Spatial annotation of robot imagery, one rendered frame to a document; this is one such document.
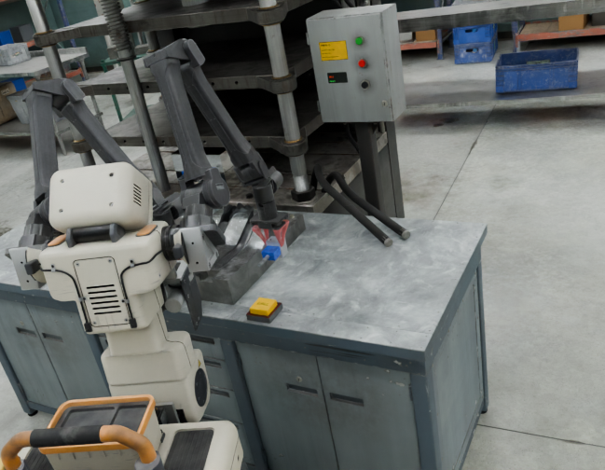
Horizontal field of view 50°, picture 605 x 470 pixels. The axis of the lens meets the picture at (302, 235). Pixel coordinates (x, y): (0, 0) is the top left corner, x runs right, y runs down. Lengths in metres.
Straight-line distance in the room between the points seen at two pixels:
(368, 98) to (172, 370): 1.27
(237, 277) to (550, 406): 1.35
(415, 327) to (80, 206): 0.90
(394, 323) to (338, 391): 0.33
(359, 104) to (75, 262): 1.32
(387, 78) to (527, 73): 3.09
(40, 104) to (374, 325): 1.09
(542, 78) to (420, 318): 3.83
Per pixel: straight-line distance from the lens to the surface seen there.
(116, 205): 1.52
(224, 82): 2.68
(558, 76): 5.42
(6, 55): 7.64
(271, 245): 1.96
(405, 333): 1.75
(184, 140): 1.64
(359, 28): 2.41
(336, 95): 2.51
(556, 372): 2.87
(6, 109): 8.08
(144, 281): 1.53
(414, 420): 1.95
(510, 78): 5.44
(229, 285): 1.97
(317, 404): 2.08
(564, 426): 2.65
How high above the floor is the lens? 1.84
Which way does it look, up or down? 27 degrees down
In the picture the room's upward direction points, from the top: 11 degrees counter-clockwise
